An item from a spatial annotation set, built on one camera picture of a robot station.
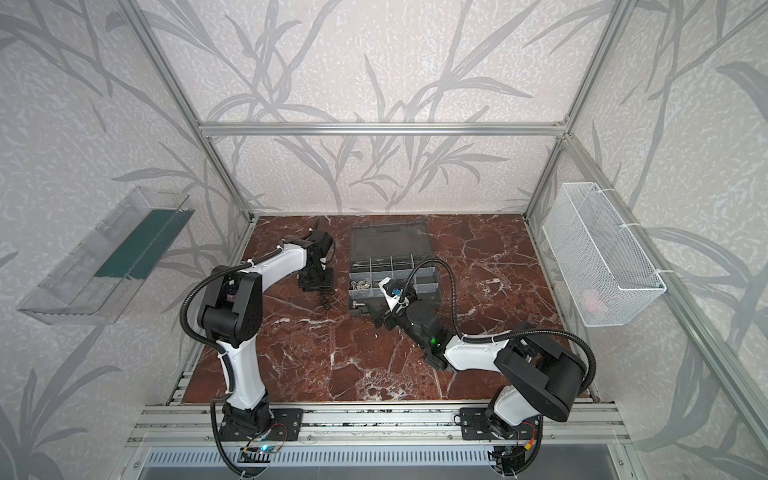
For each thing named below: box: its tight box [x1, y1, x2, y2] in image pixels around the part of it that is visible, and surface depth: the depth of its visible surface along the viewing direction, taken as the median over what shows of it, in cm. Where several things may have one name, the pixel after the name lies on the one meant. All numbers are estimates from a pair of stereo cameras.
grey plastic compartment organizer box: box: [348, 222, 441, 315], surface depth 108 cm
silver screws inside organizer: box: [351, 278, 371, 290], surface depth 98 cm
